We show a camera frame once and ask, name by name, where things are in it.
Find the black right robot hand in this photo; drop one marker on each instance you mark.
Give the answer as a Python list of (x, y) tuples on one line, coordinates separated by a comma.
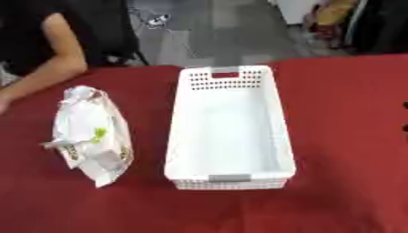
[(405, 127)]

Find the yellow and red bag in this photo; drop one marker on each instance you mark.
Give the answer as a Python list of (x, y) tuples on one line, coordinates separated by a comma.
[(330, 21)]

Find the white perforated plastic basket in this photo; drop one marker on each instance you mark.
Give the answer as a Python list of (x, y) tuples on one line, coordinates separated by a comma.
[(228, 127)]

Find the black chair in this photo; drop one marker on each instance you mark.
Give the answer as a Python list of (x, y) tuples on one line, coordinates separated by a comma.
[(109, 33)]

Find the white crinkled plastic package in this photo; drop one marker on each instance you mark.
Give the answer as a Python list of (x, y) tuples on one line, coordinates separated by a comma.
[(87, 127)]

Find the person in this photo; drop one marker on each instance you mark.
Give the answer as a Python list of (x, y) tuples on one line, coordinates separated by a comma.
[(32, 45)]

